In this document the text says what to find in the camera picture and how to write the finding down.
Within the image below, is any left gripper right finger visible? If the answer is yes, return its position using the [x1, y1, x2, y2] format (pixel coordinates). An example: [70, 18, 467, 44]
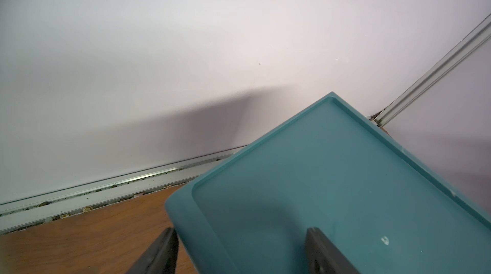
[305, 227, 360, 274]

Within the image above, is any teal drawer cabinet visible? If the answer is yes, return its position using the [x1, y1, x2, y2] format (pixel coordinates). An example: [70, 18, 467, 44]
[165, 93, 490, 273]

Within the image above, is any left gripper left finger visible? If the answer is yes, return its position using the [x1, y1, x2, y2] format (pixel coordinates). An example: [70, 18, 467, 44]
[126, 227, 179, 274]

